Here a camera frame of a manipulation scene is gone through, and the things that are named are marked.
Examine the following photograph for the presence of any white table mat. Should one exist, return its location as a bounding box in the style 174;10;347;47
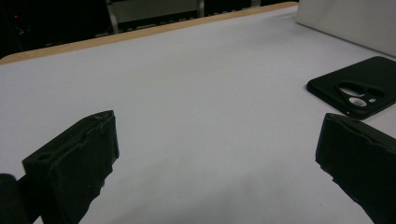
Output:
0;5;396;224

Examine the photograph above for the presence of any wooden table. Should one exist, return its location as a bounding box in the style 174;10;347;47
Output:
0;1;299;65

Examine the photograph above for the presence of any black phone case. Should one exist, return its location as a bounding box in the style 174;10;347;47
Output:
305;55;396;120

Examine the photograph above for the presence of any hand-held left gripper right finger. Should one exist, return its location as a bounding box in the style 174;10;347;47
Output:
315;112;396;224

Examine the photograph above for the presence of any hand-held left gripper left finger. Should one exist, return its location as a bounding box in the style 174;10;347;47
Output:
21;109;120;224

